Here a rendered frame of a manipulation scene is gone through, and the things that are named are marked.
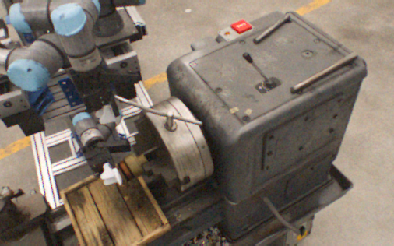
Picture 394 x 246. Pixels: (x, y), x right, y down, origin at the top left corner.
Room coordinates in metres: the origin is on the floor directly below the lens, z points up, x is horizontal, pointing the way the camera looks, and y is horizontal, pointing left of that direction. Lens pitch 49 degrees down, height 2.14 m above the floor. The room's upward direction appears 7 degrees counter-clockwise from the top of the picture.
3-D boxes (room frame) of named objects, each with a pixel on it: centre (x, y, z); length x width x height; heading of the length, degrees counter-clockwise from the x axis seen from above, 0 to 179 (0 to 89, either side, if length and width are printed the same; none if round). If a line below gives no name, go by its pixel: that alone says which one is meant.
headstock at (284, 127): (1.02, -0.26, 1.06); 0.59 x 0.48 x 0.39; 115
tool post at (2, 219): (0.65, 0.67, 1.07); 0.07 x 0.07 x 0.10; 25
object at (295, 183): (1.02, -0.26, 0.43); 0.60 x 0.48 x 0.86; 115
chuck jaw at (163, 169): (0.72, 0.13, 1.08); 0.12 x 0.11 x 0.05; 25
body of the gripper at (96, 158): (0.83, 0.36, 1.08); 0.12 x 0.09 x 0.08; 25
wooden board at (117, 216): (0.71, 0.35, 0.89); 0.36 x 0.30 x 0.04; 25
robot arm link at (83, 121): (0.97, 0.42, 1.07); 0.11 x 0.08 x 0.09; 25
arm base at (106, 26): (1.48, 0.35, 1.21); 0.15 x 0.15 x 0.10
